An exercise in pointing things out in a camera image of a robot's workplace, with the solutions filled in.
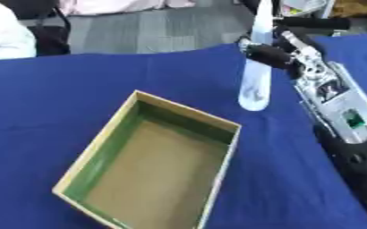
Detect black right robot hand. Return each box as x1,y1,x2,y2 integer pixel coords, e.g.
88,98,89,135
236,25,327,81

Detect tan cardboard box green inside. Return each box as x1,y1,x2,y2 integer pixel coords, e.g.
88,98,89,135
50,89,243,229

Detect pink cloth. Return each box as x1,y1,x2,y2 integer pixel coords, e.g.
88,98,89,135
58,0,200,16

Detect black chair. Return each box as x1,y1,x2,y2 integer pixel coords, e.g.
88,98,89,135
0,0,73,57

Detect person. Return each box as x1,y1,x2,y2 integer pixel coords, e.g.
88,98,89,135
0,0,38,62

